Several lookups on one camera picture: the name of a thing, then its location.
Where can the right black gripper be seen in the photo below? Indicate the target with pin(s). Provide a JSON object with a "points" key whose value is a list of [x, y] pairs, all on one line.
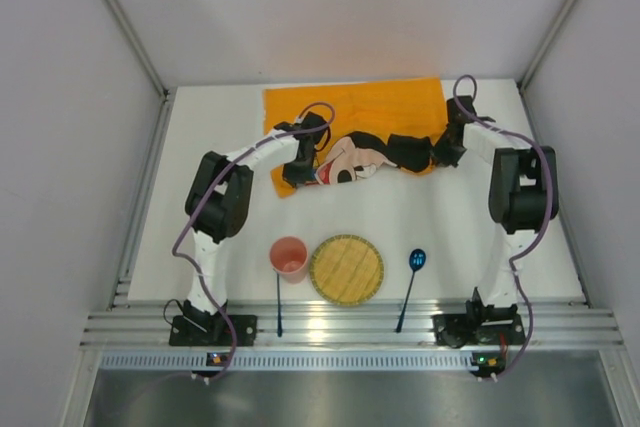
{"points": [[445, 150]]}

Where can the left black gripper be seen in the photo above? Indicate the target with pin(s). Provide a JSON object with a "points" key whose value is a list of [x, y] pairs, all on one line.
{"points": [[298, 170]]}

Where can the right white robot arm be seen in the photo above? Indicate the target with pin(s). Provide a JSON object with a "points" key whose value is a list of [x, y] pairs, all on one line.
{"points": [[522, 194]]}

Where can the aluminium front rail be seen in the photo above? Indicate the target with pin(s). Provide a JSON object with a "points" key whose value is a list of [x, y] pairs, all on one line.
{"points": [[317, 324]]}

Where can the round woven bamboo plate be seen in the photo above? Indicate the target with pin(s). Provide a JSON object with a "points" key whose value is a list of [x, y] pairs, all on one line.
{"points": [[346, 270]]}

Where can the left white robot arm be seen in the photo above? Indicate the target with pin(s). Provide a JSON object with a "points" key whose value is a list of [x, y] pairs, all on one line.
{"points": [[218, 201]]}

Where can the orange cartoon mouse placemat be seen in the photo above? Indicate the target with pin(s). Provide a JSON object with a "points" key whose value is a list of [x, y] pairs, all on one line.
{"points": [[386, 124]]}

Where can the blue metallic spoon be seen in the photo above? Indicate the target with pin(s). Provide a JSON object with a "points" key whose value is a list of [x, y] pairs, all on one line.
{"points": [[417, 260]]}

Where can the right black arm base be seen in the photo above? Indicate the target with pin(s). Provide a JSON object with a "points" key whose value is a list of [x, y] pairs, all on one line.
{"points": [[486, 329]]}

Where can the pink plastic cup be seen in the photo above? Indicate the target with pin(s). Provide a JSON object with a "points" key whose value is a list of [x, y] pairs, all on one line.
{"points": [[289, 257]]}

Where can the slotted grey cable duct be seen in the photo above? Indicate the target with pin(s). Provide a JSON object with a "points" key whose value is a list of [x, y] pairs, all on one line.
{"points": [[294, 361]]}

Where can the blue metallic fork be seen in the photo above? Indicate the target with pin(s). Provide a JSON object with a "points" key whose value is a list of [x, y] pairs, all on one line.
{"points": [[279, 304]]}

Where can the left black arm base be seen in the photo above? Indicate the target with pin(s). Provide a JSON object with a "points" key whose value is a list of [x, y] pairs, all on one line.
{"points": [[194, 328]]}

